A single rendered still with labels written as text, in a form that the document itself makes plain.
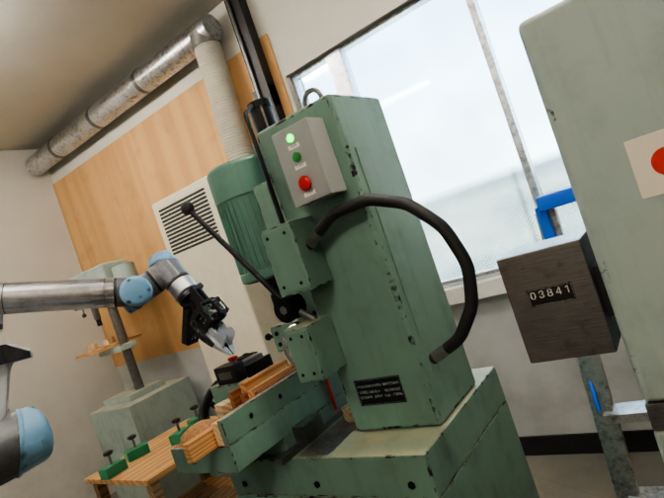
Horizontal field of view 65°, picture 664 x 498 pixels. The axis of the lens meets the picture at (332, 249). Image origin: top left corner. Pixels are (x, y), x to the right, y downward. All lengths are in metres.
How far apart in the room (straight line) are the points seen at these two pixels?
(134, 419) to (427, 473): 2.59
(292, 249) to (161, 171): 2.60
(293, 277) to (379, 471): 0.43
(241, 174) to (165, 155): 2.28
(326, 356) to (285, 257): 0.23
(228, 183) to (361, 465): 0.72
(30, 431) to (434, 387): 0.73
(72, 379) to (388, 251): 3.60
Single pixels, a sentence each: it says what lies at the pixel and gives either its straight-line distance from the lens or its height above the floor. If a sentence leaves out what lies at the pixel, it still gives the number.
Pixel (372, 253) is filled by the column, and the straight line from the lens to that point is 1.07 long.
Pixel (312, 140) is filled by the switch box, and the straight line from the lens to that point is 1.05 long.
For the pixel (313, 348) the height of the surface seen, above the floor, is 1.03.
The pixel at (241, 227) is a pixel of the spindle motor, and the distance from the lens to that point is 1.32.
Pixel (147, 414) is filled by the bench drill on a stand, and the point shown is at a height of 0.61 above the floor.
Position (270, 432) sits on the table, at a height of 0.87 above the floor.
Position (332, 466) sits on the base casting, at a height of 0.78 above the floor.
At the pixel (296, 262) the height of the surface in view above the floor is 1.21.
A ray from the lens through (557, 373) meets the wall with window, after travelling 2.54.
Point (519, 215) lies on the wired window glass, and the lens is 2.46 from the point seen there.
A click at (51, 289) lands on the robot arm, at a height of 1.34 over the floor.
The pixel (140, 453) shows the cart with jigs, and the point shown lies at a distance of 2.96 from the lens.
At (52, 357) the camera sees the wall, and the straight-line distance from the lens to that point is 4.39.
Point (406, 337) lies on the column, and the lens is 1.09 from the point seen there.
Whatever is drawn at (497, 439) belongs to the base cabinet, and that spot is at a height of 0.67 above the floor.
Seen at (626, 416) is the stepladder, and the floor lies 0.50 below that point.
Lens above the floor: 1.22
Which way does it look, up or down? level
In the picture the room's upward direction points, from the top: 19 degrees counter-clockwise
